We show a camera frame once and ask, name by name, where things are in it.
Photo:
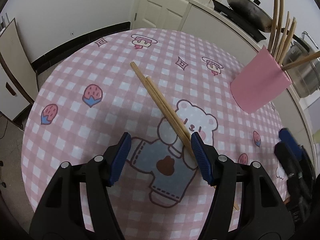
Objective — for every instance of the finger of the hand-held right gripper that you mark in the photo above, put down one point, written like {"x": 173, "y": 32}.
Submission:
{"x": 286, "y": 160}
{"x": 290, "y": 140}

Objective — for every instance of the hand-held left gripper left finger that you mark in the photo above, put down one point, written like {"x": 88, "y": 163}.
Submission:
{"x": 121, "y": 157}

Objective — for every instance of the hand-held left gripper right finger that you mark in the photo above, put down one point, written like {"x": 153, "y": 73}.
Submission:
{"x": 201, "y": 157}

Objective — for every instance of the pink cylindrical cup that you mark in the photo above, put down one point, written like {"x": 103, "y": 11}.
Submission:
{"x": 257, "y": 85}

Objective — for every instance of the pink checked cartoon tablecloth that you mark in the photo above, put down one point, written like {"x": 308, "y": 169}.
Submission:
{"x": 100, "y": 130}

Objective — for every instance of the steel steamer pot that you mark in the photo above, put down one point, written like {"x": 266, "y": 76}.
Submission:
{"x": 302, "y": 80}

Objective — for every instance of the black wok with lid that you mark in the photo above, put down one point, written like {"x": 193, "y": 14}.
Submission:
{"x": 252, "y": 17}

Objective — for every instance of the glass wok lid black knob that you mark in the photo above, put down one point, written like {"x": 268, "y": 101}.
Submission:
{"x": 246, "y": 1}

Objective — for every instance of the black induction cooker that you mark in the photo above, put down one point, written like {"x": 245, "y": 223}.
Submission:
{"x": 225, "y": 8}

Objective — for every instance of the white board brown edge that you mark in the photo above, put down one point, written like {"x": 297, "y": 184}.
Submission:
{"x": 12, "y": 47}

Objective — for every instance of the cream panel door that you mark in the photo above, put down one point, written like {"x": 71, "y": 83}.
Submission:
{"x": 160, "y": 2}

